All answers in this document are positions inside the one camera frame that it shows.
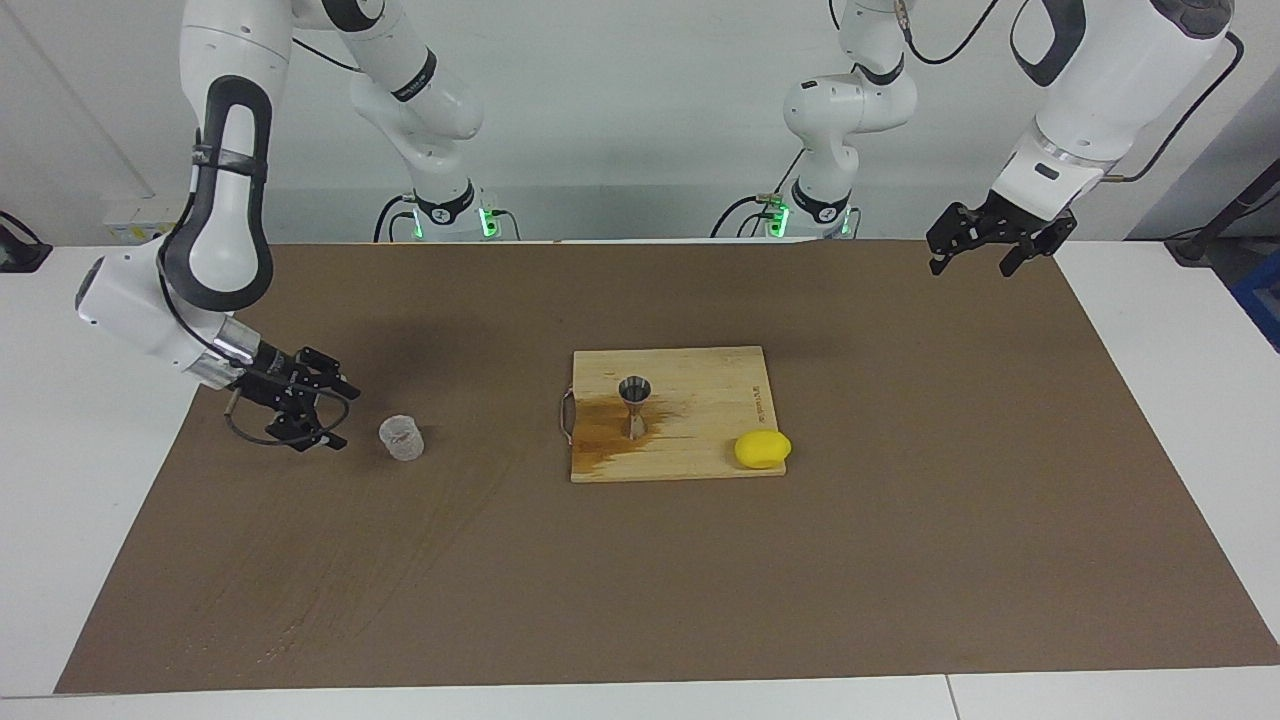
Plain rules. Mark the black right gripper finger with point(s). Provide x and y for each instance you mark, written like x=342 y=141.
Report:
x=330 y=375
x=305 y=437

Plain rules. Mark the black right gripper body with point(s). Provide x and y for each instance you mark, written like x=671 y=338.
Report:
x=275 y=380

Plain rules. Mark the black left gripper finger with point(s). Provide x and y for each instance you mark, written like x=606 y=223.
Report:
x=1018 y=260
x=938 y=262

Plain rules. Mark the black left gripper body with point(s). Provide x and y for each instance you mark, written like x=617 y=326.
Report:
x=995 y=220

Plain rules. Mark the clear plastic measuring cup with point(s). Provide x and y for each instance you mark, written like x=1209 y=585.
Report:
x=402 y=440

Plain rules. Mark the steel cocktail jigger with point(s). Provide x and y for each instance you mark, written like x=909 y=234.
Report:
x=635 y=390

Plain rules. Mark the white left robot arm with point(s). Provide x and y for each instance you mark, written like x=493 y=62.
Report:
x=1090 y=90

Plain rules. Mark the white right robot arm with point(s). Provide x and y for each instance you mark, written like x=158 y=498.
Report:
x=225 y=200

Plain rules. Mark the black tripod leg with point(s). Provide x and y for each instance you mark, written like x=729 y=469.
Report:
x=1190 y=248

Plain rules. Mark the white box yellow label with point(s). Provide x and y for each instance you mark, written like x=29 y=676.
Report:
x=130 y=225

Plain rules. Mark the blue crate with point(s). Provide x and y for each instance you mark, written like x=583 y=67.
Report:
x=1262 y=300

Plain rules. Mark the yellow lemon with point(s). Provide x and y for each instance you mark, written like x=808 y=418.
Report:
x=762 y=449

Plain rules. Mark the black stand base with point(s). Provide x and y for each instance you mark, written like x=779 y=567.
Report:
x=20 y=258

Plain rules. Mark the wooden cutting board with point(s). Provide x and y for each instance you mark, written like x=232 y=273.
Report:
x=700 y=440

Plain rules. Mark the brown table mat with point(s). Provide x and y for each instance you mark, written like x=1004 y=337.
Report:
x=640 y=580

